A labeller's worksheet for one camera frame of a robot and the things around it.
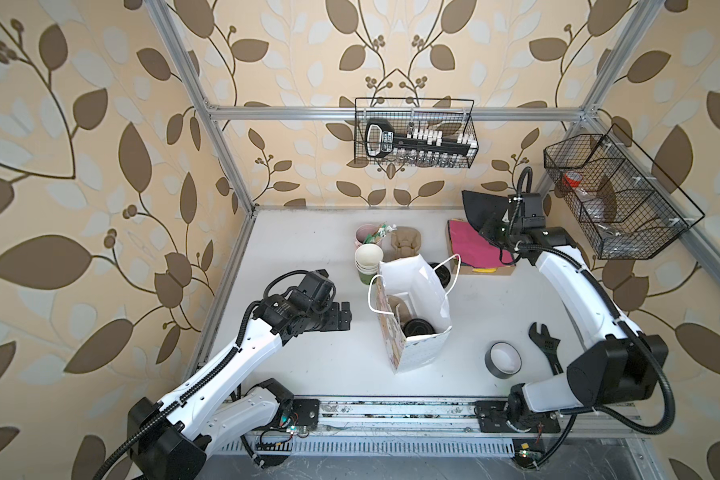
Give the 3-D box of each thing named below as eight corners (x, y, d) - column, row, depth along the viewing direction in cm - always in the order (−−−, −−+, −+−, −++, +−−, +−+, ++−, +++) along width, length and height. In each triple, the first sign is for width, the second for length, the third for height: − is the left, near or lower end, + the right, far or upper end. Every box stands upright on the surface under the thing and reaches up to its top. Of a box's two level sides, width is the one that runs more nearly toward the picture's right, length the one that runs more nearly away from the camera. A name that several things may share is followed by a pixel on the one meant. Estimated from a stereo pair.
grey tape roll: (489, 378, 82) (493, 374, 78) (481, 346, 87) (485, 341, 84) (520, 378, 82) (527, 374, 78) (511, 346, 87) (516, 341, 84)
